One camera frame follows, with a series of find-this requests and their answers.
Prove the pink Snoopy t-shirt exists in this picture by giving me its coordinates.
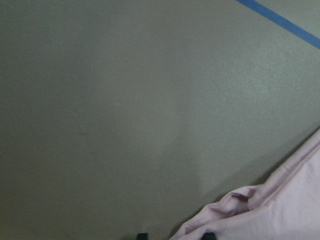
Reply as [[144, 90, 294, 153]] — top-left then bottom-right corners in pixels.
[[173, 132, 320, 240]]

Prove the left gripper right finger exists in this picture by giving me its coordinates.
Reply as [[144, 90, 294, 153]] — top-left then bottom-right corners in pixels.
[[202, 232, 216, 240]]

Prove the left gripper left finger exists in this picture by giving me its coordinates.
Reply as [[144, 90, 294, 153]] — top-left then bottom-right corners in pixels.
[[136, 232, 149, 240]]

